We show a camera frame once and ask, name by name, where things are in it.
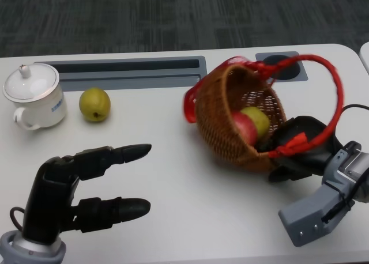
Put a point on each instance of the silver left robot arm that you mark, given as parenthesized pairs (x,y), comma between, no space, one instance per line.
(31,251)

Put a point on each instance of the white neighbouring table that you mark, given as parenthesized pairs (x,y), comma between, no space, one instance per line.
(364,56)

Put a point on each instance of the yellow-green pear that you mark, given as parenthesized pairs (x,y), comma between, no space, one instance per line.
(95,104)
(258,121)

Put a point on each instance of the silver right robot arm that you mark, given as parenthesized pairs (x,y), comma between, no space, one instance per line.
(351,166)

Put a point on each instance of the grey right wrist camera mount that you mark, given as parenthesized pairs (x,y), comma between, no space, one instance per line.
(308,218)

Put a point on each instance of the red printed ribbon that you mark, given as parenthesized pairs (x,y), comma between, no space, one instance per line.
(190,111)

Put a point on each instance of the white mug lid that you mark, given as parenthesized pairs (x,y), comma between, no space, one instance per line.
(30,83)

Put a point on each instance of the grey table cup holder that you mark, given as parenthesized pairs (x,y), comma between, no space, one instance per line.
(297,75)

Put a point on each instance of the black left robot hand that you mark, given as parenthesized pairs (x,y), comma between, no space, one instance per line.
(49,195)

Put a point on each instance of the white ceramic mug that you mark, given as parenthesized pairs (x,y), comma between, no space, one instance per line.
(43,111)

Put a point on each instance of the red apple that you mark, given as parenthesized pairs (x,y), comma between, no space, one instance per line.
(245,130)

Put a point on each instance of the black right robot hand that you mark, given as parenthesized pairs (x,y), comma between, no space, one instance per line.
(305,160)

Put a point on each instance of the grey table groove tray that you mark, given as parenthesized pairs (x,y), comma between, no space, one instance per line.
(129,75)

